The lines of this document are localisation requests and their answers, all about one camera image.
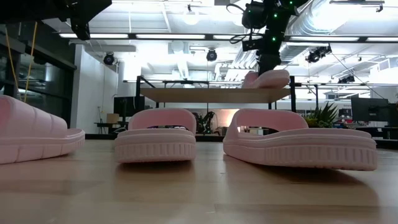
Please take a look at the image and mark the yellow cable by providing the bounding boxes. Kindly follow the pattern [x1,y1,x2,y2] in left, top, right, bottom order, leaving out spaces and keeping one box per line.
[4,21,39,103]

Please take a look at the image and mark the black computer monitor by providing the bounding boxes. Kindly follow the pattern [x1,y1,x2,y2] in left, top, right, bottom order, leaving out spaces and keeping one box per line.
[113,96,146,118]
[351,97,389,123]
[387,102,398,127]

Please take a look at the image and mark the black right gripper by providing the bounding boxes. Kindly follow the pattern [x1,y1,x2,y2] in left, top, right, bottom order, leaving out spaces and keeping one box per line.
[242,30,284,75]

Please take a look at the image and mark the pink rubber slide sandal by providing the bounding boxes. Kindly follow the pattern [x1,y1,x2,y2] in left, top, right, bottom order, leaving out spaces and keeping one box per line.
[241,69,290,90]
[114,108,197,164]
[223,108,379,172]
[0,95,86,165]

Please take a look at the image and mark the green succulent in pot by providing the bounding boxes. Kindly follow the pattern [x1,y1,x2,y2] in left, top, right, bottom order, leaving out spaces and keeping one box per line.
[303,101,340,129]

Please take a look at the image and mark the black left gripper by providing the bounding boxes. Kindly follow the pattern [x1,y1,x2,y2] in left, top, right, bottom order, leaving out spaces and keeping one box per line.
[0,0,113,41]

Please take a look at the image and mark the white ceiling strip light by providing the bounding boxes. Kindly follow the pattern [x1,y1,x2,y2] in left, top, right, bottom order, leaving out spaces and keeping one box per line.
[366,37,398,43]
[136,34,206,40]
[58,32,129,39]
[289,35,360,42]

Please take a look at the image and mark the black track light cluster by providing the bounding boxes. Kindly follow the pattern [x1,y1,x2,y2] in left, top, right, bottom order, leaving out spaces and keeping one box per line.
[338,74,356,84]
[305,45,333,64]

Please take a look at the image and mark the black cable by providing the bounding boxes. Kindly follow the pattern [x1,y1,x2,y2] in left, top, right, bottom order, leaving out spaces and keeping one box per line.
[226,3,249,44]

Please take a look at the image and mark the silver air duct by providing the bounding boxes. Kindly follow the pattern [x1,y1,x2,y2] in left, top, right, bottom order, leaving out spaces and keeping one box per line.
[281,0,340,63]

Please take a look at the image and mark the wooden shelf black metal frame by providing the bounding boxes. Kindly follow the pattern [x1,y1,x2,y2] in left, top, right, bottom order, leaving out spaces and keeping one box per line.
[136,75,297,113]

